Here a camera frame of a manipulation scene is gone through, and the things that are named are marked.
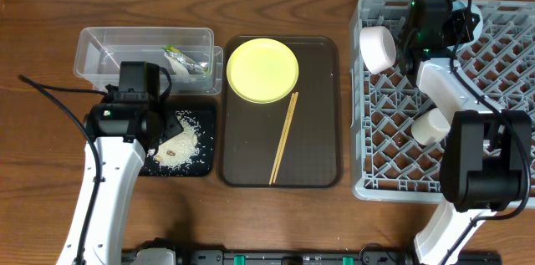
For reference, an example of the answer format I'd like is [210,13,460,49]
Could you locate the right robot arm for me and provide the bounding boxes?
[398,0,531,264]

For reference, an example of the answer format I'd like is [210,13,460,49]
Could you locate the wooden chopstick right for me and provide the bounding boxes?
[272,91,299,186]

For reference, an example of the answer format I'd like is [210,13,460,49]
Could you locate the wooden chopstick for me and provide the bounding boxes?
[272,91,299,186]
[268,91,297,186]

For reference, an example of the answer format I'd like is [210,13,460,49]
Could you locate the white green cup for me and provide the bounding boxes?
[411,108,451,145]

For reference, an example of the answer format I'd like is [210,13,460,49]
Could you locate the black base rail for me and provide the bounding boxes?
[120,248,502,265]

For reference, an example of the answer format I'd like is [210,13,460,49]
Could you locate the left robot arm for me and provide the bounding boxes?
[58,62,182,264]

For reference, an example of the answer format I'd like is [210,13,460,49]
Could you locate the green snack wrapper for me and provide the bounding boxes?
[162,45,208,74]

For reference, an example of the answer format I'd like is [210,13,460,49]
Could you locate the grey dishwasher rack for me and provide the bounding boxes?
[349,0,534,203]

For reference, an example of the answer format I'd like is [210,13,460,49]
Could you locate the clear plastic bin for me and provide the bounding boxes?
[74,27,223,95]

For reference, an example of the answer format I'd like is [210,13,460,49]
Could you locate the yellow plate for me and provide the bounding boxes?
[227,38,299,104]

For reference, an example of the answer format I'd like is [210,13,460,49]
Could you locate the light blue bowl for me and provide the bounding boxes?
[453,0,484,49]

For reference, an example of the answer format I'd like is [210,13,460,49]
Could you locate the brown serving tray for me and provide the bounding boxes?
[219,36,343,188]

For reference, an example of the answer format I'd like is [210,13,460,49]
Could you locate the rice leftovers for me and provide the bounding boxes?
[147,110,206,174]

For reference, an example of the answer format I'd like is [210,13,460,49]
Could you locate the black plastic tray bin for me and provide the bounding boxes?
[140,101,217,177]

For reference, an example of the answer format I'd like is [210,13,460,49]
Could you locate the wooden chopstick left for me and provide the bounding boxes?
[268,91,297,186]

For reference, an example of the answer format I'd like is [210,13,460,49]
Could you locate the pink bowl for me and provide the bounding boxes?
[359,26,396,74]

